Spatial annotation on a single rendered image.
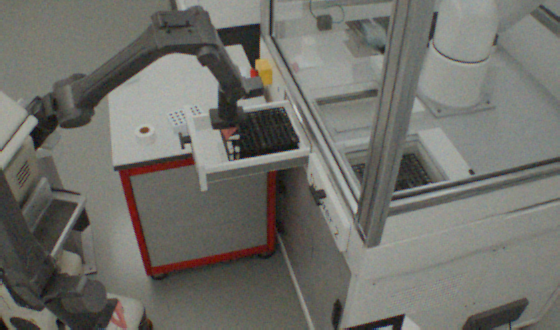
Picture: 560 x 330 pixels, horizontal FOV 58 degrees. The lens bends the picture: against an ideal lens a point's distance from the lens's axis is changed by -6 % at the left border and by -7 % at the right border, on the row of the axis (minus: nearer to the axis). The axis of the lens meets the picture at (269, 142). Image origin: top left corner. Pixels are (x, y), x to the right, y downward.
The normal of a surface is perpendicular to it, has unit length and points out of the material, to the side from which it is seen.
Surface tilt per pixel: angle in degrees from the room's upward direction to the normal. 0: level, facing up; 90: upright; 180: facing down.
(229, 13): 90
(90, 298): 63
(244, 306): 0
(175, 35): 38
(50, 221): 0
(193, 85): 0
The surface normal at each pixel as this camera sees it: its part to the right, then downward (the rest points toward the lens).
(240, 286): 0.01, -0.74
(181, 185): 0.26, 0.65
